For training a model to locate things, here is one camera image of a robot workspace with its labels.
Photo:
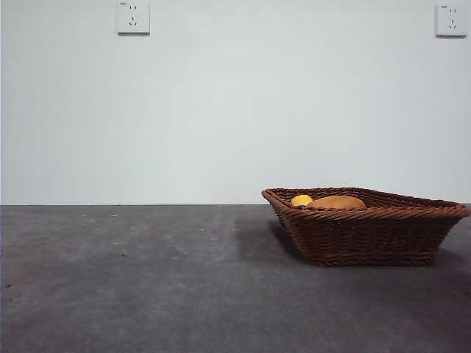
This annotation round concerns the brown wicker basket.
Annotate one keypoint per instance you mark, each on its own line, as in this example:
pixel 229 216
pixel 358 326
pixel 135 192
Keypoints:
pixel 368 239

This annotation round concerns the yellow corn cob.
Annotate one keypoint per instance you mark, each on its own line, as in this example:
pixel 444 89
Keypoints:
pixel 300 200

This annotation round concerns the white wall socket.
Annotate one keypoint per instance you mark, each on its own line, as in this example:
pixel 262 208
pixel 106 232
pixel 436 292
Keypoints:
pixel 451 21
pixel 133 18

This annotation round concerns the brown potato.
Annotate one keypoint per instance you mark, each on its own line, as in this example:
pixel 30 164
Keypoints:
pixel 336 203

